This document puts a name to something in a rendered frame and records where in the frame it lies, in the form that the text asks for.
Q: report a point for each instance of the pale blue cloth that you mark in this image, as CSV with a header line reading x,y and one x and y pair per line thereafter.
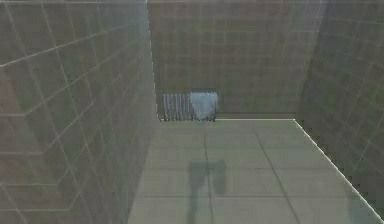
x,y
203,105

